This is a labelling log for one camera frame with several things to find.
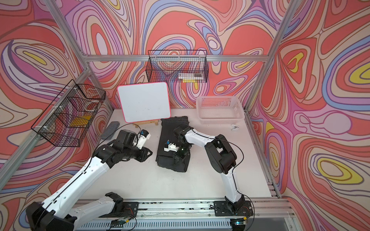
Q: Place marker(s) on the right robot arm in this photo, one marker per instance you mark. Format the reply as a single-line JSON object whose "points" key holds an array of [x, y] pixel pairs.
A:
{"points": [[222, 158]]}

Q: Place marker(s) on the black wire basket left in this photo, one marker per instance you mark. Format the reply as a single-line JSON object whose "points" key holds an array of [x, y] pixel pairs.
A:
{"points": [[75, 99]]}

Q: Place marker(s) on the white plastic basket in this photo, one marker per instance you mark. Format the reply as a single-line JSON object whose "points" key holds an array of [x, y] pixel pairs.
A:
{"points": [[219, 110]]}

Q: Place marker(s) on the wooden whiteboard stand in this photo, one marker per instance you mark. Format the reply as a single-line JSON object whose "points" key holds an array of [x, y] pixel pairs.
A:
{"points": [[156, 122]]}

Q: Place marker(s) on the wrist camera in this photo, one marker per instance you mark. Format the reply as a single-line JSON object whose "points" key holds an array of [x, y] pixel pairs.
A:
{"points": [[170, 147], [143, 136]]}

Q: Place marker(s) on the grey whiteboard eraser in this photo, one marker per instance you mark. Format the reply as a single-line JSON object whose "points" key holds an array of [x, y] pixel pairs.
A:
{"points": [[110, 130]]}

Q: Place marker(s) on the aluminium front rail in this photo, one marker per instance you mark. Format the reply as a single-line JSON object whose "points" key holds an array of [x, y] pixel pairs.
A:
{"points": [[176, 209]]}

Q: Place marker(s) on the yellow item in basket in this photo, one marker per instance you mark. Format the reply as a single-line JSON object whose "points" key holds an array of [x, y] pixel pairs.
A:
{"points": [[80, 121]]}

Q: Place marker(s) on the pink framed whiteboard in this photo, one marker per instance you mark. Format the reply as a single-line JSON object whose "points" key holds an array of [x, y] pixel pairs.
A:
{"points": [[144, 102]]}

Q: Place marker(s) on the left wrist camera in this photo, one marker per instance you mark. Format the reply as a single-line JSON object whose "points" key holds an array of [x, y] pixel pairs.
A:
{"points": [[143, 136]]}

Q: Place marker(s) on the black wire basket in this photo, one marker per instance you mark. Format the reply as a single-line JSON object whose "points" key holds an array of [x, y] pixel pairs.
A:
{"points": [[75, 99], [165, 65]]}

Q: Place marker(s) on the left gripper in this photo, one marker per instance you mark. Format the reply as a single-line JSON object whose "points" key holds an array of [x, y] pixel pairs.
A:
{"points": [[143, 155]]}

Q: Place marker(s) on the black long pants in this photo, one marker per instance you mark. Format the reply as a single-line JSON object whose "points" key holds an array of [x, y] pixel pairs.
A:
{"points": [[166, 159]]}

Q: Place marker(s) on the black wire basket back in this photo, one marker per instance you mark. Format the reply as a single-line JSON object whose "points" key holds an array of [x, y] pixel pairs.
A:
{"points": [[165, 65]]}

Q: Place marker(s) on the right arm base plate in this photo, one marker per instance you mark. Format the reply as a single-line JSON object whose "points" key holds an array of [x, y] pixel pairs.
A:
{"points": [[224, 208]]}

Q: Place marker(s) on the white clip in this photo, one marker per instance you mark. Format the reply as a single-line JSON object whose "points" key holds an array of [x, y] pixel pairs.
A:
{"points": [[234, 127]]}

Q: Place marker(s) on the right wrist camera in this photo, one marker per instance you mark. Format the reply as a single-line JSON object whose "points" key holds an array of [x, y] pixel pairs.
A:
{"points": [[170, 147]]}

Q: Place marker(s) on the marker box in basket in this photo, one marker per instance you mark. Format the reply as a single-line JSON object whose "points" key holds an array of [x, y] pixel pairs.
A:
{"points": [[190, 76]]}

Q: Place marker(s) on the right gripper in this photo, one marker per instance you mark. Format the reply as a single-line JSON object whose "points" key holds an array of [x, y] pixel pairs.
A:
{"points": [[180, 156]]}

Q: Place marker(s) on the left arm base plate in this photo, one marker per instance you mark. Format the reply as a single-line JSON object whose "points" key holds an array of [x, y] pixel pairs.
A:
{"points": [[124, 209]]}

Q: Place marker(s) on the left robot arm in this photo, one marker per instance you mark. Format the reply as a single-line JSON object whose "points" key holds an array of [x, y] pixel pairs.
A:
{"points": [[103, 159]]}

